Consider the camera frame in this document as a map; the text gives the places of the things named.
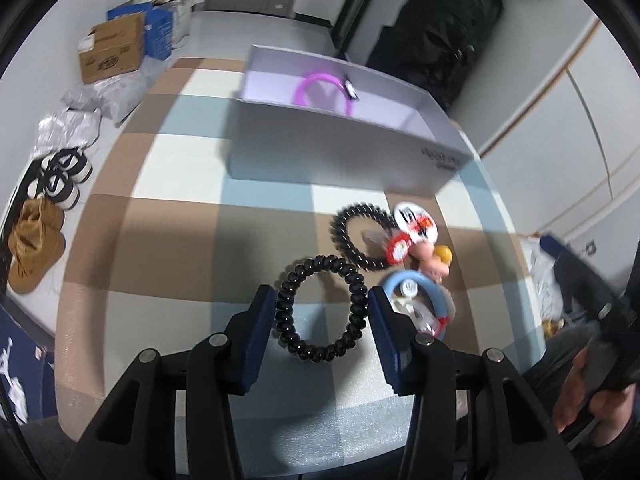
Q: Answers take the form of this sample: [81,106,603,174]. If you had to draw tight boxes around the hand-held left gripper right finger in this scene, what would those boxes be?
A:
[367,287,583,480]

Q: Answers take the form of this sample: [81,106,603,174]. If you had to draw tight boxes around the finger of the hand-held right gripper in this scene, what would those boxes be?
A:
[540,232,631,321]

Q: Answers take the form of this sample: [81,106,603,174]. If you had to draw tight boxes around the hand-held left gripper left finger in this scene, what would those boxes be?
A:
[65,284,278,480]

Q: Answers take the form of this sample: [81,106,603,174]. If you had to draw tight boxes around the black spiral hair tie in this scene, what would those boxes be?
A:
[330,202,396,272]
[271,255,370,365]

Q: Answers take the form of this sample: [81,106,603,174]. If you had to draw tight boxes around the blue bracelet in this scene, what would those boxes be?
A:
[382,270,457,338]

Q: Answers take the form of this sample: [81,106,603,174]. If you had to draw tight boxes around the pink pig figure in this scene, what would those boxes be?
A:
[410,241,455,283]

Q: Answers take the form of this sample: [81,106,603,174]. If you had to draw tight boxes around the red round badge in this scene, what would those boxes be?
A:
[384,232,416,264]

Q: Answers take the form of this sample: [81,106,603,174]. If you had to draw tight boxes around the white round badge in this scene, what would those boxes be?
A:
[393,201,433,241]

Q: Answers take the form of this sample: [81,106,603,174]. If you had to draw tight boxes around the grey cardboard box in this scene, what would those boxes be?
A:
[227,44,472,196]

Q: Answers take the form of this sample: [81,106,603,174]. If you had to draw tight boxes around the person's right hand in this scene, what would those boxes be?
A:
[554,345,640,448]

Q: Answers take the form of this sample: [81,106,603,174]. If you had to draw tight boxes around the crumpled plastic bag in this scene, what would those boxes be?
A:
[522,237,568,336]

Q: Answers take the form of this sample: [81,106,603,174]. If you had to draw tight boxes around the person's grey trousers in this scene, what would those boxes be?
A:
[522,327,593,396]

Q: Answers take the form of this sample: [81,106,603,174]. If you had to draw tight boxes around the white wardrobe with wood trim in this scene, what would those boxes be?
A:
[477,15,640,241]

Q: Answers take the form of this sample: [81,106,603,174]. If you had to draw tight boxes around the checkered tablecloth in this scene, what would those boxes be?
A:
[54,57,546,480]

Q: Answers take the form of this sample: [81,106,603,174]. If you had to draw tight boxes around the navy printed mat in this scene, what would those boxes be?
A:
[0,305,58,426]

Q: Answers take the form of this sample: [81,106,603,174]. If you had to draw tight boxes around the brown suede boot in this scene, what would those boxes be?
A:
[14,197,65,256]
[7,232,67,295]

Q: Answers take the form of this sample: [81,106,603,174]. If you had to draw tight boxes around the black and white sneaker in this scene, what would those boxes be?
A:
[40,170,84,211]
[27,147,94,186]

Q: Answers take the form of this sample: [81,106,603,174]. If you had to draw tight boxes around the black backpack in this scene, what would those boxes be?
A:
[367,0,503,111]

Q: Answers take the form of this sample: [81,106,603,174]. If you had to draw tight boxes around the clear plastic package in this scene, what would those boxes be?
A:
[62,57,173,126]

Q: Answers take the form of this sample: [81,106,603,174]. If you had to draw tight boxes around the silver plastic package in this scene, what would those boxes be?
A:
[35,110,103,161]

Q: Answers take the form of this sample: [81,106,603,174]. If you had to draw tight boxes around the blue cardboard box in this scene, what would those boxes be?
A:
[106,1,174,60]

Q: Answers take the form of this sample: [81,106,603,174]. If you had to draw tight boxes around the brown cardboard box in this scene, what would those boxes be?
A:
[77,13,147,85]

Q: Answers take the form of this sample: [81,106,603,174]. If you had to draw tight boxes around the white plastic bag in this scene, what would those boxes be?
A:
[170,2,194,50]

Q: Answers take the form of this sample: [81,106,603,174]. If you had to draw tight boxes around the black coat rack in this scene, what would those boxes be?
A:
[330,0,391,58]

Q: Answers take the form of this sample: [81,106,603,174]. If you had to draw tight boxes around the purple bracelet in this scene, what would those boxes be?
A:
[292,72,358,117]

